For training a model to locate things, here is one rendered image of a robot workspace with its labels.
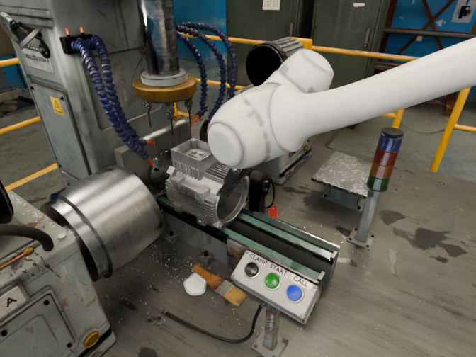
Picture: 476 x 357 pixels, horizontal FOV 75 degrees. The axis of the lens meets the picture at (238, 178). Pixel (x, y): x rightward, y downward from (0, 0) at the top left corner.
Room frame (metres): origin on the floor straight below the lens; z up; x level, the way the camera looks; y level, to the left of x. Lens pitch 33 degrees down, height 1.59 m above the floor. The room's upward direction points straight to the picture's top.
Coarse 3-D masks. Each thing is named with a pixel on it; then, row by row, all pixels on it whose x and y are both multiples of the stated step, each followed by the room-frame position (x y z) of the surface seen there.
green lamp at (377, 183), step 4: (372, 176) 0.80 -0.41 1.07; (368, 180) 0.82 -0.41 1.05; (372, 180) 0.80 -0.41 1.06; (376, 180) 0.79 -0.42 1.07; (380, 180) 0.78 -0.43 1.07; (384, 180) 0.78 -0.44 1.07; (388, 180) 0.79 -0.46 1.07; (368, 184) 0.81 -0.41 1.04; (372, 184) 0.80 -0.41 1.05; (376, 184) 0.79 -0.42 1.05; (380, 184) 0.78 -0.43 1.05; (384, 184) 0.78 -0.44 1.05; (376, 188) 0.79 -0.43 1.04; (380, 188) 0.78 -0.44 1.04; (384, 188) 0.79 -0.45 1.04
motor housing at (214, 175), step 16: (208, 176) 0.77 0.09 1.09; (224, 176) 0.76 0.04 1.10; (176, 192) 0.77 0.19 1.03; (192, 192) 0.75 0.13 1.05; (240, 192) 0.83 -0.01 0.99; (192, 208) 0.74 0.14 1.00; (208, 208) 0.70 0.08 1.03; (224, 208) 0.81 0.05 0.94; (240, 208) 0.80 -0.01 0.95; (224, 224) 0.74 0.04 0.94
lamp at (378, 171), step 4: (372, 164) 0.82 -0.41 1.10; (376, 164) 0.80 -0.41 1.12; (372, 168) 0.81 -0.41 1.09; (376, 168) 0.80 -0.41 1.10; (380, 168) 0.79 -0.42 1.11; (384, 168) 0.78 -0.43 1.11; (388, 168) 0.78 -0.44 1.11; (392, 168) 0.79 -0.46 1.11; (372, 172) 0.81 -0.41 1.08; (376, 172) 0.79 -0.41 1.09; (380, 172) 0.79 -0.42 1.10; (384, 172) 0.78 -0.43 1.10; (388, 172) 0.78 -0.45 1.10; (376, 176) 0.79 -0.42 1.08; (380, 176) 0.79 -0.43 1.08; (384, 176) 0.78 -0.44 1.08; (388, 176) 0.79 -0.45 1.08
